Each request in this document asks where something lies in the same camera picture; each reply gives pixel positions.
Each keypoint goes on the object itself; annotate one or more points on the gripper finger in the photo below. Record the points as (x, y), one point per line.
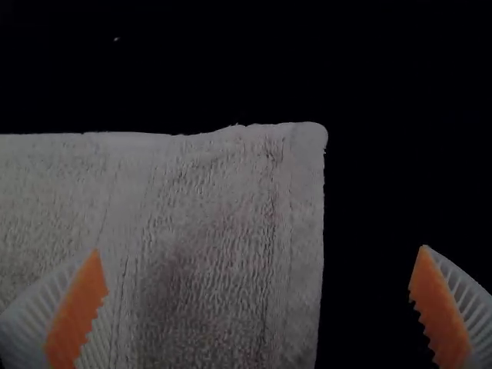
(442, 315)
(73, 307)

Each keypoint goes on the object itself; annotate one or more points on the pale towel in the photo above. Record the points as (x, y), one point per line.
(192, 230)

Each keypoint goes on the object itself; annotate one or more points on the black mat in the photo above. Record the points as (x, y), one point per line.
(230, 57)

